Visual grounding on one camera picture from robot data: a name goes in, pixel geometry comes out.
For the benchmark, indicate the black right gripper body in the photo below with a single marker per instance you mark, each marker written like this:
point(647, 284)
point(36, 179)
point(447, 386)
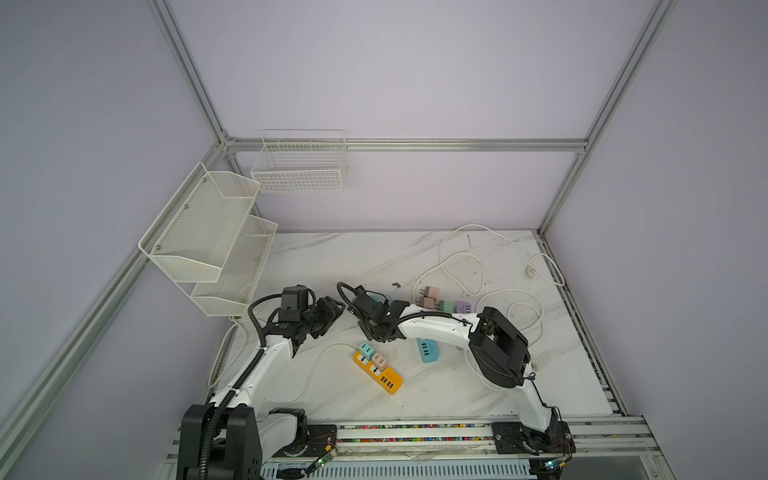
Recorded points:
point(367, 329)

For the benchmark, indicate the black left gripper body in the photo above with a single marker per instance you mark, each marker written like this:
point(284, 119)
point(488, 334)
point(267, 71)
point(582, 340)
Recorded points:
point(307, 319)

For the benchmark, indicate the blue rectangular power strip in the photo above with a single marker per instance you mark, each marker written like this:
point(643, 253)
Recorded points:
point(428, 350)

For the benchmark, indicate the orange power strip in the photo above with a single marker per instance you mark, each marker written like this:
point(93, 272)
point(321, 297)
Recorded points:
point(388, 379)

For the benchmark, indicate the green plug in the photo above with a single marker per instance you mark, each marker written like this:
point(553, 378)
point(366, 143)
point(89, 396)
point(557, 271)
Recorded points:
point(446, 306)
point(366, 350)

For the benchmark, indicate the purple power strip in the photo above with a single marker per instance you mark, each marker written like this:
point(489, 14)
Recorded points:
point(463, 307)

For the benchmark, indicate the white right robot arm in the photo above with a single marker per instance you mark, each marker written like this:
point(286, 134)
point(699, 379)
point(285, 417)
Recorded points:
point(499, 349)

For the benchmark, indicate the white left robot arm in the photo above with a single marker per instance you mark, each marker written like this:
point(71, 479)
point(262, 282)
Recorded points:
point(223, 439)

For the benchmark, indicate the green plug on orange strip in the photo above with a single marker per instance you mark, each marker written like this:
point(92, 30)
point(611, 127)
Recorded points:
point(366, 350)

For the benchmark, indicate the small white mesh shelf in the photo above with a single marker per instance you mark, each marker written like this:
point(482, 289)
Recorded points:
point(233, 292)

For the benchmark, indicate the large white mesh shelf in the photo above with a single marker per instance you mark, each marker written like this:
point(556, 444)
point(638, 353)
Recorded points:
point(192, 238)

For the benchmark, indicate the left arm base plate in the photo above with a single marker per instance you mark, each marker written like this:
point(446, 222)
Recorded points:
point(312, 442)

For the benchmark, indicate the white wire basket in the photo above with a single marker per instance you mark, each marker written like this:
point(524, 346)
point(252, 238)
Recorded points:
point(301, 161)

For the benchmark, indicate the aluminium front rail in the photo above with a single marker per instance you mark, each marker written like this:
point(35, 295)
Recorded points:
point(613, 436)

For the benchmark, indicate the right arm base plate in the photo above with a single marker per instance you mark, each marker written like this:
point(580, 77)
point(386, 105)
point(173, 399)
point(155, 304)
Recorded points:
point(515, 438)

